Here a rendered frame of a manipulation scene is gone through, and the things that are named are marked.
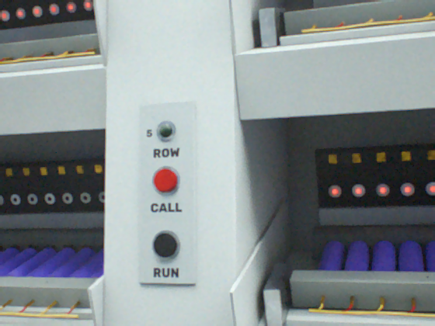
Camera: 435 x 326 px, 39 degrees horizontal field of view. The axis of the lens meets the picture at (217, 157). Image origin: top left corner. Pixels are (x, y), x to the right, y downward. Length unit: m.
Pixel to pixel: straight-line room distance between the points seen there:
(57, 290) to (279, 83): 0.24
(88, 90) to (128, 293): 0.15
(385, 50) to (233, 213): 0.14
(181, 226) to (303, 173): 0.21
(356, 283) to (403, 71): 0.15
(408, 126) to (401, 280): 0.19
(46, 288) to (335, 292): 0.22
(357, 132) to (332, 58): 0.20
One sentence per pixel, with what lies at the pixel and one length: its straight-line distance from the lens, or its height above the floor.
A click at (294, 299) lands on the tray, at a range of 0.46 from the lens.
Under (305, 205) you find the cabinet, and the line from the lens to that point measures 0.59.
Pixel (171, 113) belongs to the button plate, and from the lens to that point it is 0.42.
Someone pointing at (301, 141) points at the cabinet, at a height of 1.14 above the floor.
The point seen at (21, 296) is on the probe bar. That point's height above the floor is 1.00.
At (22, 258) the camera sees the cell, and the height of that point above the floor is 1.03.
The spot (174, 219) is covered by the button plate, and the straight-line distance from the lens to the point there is 0.41.
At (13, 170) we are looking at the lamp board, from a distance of 0.66.
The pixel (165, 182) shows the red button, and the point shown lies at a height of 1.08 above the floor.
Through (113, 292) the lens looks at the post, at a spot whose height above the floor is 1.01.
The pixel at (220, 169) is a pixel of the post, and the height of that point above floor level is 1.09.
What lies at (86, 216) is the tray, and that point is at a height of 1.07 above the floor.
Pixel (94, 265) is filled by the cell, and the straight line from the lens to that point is 0.55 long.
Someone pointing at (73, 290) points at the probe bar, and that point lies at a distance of 0.50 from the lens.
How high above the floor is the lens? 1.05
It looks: 7 degrees up
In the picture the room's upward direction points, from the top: 1 degrees counter-clockwise
